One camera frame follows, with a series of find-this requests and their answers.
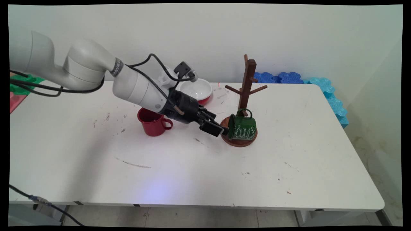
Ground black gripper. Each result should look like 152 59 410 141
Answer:
161 90 229 137

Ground green enamel mug white print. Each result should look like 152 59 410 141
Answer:
227 108 258 141

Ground red bowl white inside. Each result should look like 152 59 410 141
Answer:
179 78 213 106

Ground brown wooden mug tree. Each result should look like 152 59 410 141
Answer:
220 54 268 148

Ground red enamel mug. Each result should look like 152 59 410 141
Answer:
137 107 174 137

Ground dark blue foam tile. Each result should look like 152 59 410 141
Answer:
278 72 304 84
253 72 278 84

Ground light blue foam tile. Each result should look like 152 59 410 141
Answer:
326 96 348 118
309 77 336 97
336 115 350 129

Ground white table leg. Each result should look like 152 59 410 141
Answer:
294 210 381 227
48 205 70 226

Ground pink foam tile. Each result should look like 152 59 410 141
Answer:
10 91 27 114

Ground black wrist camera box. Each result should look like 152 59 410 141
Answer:
174 61 197 83

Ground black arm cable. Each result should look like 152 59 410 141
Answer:
9 54 196 113

